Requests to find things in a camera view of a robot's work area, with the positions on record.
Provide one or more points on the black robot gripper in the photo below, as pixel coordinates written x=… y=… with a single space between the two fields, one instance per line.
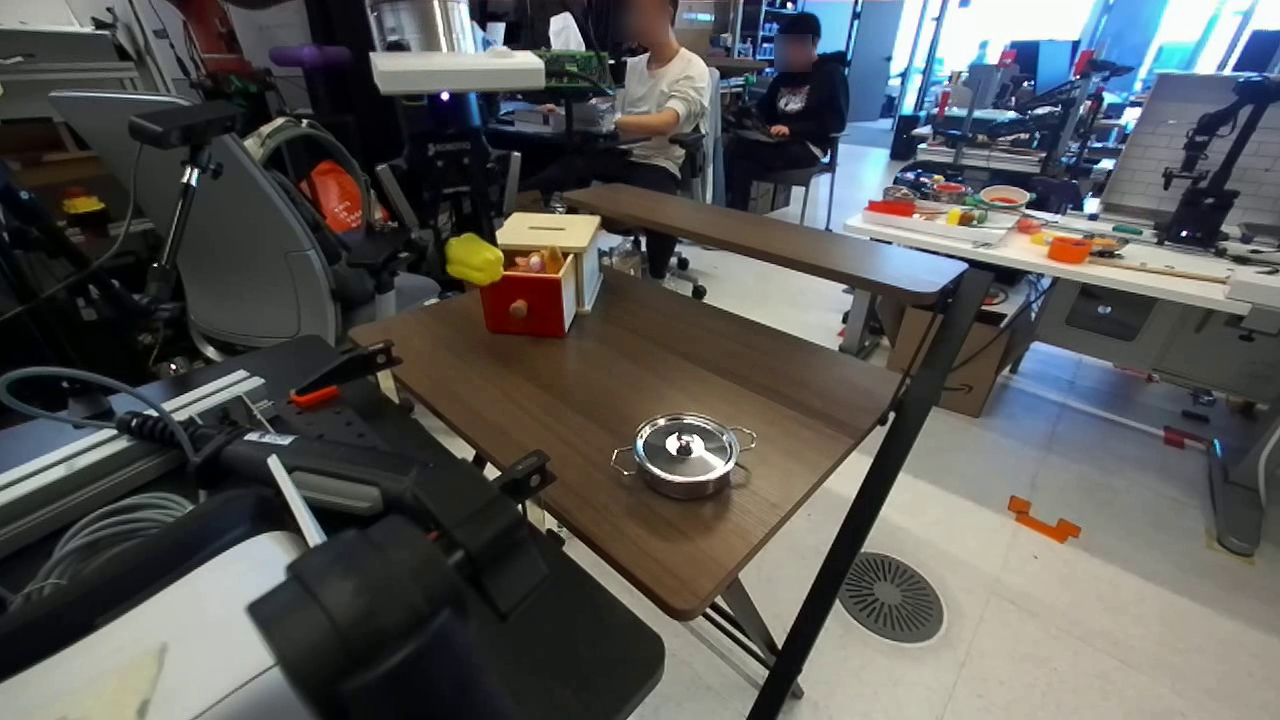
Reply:
x=452 y=163

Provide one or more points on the yellow toy pepper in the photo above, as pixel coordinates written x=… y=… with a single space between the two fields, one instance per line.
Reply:
x=473 y=260

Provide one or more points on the black robot arm in background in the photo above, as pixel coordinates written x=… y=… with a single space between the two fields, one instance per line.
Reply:
x=1208 y=199

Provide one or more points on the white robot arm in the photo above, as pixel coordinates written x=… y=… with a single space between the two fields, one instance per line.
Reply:
x=433 y=67

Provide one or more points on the red wooden box light lid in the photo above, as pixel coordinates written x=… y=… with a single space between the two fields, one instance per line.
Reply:
x=553 y=273

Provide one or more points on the grey exercise machine orange disc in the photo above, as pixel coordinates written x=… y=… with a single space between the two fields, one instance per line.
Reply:
x=254 y=260

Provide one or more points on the person in white shirt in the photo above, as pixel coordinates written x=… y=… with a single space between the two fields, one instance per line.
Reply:
x=661 y=101

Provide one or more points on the black clamp with red tip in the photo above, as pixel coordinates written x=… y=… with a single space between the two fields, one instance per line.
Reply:
x=346 y=368

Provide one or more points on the dark wooden raised shelf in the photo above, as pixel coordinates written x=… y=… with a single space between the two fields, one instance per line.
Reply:
x=773 y=240

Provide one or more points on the small silver pot with lid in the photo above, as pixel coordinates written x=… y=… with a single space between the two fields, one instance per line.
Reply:
x=684 y=456

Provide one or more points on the person in black hoodie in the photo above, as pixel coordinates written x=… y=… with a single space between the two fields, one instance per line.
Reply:
x=801 y=112

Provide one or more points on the black metal table leg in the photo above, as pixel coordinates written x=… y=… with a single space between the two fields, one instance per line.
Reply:
x=911 y=415

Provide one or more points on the round floor drain grate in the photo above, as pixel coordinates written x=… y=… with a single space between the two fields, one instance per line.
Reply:
x=895 y=602

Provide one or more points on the white background work table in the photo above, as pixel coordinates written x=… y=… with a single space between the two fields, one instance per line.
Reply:
x=1144 y=311

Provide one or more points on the black camera mount foreground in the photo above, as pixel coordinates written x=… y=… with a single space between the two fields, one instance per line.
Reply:
x=424 y=593

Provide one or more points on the orange plastic bracket on floor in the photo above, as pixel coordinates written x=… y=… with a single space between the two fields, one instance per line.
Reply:
x=1032 y=521

